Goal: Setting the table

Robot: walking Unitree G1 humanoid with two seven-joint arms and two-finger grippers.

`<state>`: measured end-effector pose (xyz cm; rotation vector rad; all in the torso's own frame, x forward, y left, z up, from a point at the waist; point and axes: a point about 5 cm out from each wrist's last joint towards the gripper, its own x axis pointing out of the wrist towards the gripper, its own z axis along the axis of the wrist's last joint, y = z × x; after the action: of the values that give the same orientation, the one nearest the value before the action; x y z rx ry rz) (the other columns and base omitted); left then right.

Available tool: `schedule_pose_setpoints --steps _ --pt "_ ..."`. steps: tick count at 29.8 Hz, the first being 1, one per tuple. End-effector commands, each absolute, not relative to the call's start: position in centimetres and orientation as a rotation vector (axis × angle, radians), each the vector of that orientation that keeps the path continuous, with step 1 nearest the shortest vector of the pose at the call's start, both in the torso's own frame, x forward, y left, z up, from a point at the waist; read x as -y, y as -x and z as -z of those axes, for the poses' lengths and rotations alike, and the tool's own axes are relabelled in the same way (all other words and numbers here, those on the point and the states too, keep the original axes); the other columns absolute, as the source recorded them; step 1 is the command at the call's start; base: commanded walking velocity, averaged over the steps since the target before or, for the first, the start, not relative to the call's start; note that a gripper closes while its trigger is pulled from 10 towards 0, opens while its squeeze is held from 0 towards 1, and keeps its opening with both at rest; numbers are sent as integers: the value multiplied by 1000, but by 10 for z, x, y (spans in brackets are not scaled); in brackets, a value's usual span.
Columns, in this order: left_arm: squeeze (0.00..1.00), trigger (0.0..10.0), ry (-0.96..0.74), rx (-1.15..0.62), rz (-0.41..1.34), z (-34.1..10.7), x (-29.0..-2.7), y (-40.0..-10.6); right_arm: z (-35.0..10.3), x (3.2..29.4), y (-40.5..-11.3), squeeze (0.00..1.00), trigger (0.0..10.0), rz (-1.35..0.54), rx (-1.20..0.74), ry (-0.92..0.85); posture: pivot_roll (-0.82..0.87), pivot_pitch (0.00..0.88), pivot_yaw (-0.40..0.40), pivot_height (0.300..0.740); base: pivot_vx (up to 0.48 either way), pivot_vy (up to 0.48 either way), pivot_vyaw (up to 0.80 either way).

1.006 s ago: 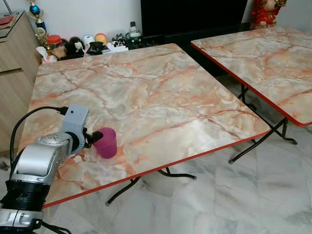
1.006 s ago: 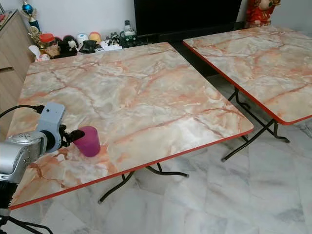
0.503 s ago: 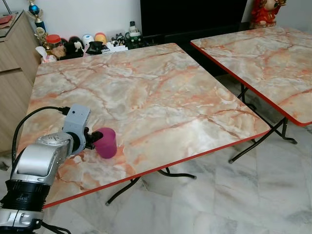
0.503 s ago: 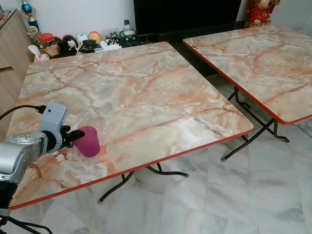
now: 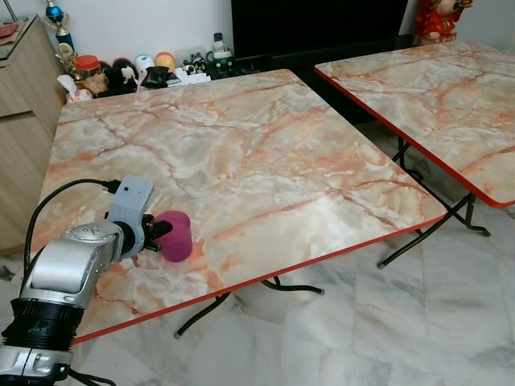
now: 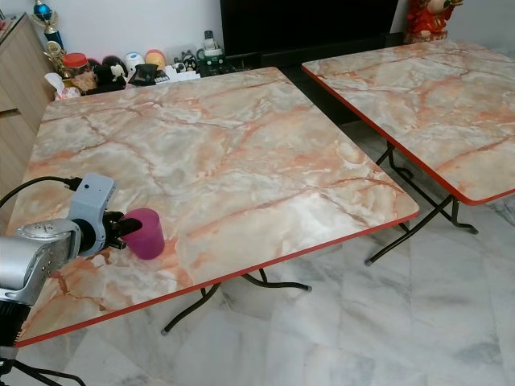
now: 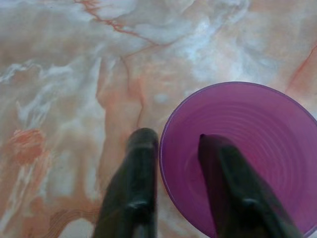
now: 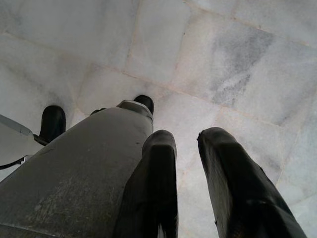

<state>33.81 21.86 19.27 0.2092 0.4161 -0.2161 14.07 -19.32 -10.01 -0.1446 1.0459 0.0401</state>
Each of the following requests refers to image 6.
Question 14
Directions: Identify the pink plastic cup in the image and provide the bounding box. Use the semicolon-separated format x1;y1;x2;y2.
125;207;167;261

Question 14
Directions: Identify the large marble folding table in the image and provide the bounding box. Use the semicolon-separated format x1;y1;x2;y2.
12;66;422;349

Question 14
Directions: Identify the black plush toy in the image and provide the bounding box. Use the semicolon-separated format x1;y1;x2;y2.
97;56;127;93

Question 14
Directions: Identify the white tissue pack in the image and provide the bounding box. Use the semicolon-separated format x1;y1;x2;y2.
45;72;83;102

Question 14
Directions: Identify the red lidded glass jar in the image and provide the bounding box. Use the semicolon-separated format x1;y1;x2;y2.
62;52;99;97

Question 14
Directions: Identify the white round toy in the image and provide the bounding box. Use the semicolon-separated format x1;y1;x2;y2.
124;52;145;79

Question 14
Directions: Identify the orange round toy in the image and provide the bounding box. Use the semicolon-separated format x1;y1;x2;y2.
145;49;167;71

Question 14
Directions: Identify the gold trophy with blue ball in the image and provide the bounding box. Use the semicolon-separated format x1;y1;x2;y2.
33;0;68;73

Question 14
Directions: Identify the black television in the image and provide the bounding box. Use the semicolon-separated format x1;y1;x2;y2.
219;0;400;56

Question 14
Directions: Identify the red figurine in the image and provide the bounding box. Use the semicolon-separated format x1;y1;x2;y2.
404;0;465;43

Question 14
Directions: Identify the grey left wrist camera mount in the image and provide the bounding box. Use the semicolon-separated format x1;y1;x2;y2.
68;173;117;255

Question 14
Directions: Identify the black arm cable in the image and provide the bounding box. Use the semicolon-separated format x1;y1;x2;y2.
0;175;84;207

